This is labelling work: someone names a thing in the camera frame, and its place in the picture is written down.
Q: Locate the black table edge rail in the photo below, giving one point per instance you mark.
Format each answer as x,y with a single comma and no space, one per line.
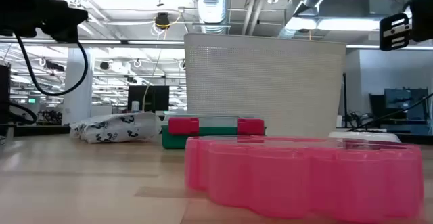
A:
40,131

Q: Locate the black upright pole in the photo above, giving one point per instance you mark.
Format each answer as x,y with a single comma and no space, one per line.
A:
344,99

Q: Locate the white bag with black print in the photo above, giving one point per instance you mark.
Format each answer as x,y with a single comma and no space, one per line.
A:
115,129

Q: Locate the white packet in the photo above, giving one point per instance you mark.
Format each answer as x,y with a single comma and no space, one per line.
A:
365,136

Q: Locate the clear plastic bottle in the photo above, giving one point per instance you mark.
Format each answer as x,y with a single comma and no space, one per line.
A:
135,106

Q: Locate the white perforated plastic basket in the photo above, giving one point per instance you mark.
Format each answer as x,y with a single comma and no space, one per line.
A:
264,82

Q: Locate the pink plastic pill organizer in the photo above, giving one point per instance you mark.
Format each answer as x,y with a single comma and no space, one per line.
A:
297,176

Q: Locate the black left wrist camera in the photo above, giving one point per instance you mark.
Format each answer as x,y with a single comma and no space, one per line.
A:
64,19

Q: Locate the silver ribbed ceiling duct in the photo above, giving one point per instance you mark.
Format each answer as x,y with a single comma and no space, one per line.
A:
212,4

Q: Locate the black ceiling-mounted device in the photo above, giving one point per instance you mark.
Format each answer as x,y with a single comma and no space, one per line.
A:
162,20

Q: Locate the white building column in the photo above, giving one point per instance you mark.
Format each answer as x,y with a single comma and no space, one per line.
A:
78,92

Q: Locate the blue machine cabinet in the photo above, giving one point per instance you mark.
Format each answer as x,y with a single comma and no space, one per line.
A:
406,104

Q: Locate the black computer monitor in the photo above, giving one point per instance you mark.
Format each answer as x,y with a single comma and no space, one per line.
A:
157,99

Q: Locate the black equipment post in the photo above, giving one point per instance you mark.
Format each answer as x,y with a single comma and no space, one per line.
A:
4,95

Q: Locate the green box with red latches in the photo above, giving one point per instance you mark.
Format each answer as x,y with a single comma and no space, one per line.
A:
216,139

